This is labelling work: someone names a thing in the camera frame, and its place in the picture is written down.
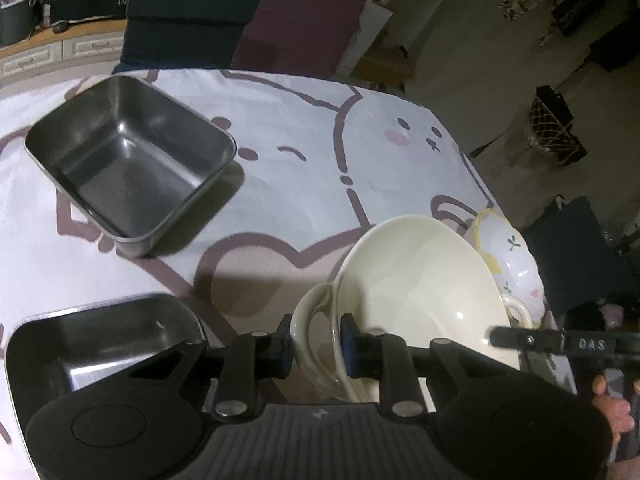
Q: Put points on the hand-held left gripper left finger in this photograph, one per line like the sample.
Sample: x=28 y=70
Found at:
x=280 y=355

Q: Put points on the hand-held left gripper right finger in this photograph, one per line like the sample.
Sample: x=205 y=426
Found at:
x=350 y=355

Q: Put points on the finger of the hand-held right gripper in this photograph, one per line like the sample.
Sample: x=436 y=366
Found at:
x=530 y=338

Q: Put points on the small white floral bowl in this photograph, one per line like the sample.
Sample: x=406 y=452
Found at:
x=515 y=265

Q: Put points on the steel rectangular container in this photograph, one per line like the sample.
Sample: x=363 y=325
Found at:
x=90 y=332
x=125 y=180

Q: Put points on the person's right hand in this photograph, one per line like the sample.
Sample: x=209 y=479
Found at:
x=617 y=412

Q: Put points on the dark blue bag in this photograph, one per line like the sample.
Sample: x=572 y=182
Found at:
x=565 y=260

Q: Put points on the bear printed tablecloth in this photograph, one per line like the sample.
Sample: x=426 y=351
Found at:
x=310 y=180

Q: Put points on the black net basket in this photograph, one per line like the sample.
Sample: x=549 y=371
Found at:
x=552 y=130

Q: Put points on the dark blue chair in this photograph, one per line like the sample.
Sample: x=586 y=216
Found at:
x=190 y=15

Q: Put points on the wooden platform with drawers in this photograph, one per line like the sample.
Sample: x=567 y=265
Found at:
x=30 y=62

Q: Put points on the black computer mouse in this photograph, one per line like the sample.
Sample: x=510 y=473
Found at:
x=60 y=26

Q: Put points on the grey trash bin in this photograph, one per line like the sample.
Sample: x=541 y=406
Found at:
x=15 y=25

